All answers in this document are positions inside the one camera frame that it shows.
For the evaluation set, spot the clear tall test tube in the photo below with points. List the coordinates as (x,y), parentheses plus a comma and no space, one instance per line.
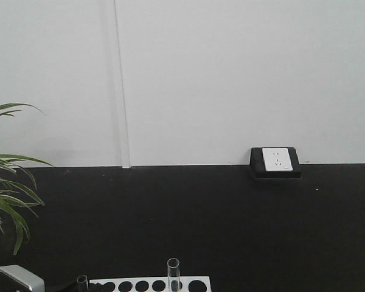
(173,275)

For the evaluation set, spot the clear short test tube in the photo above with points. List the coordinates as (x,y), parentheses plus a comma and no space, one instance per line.
(82,283)

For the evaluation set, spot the white test tube rack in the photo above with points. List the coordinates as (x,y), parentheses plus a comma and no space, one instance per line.
(160,283)

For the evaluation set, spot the green potted plant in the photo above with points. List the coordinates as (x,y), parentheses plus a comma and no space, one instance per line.
(15,195)

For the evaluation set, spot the white wall power socket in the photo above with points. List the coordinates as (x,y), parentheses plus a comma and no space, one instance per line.
(274,163)

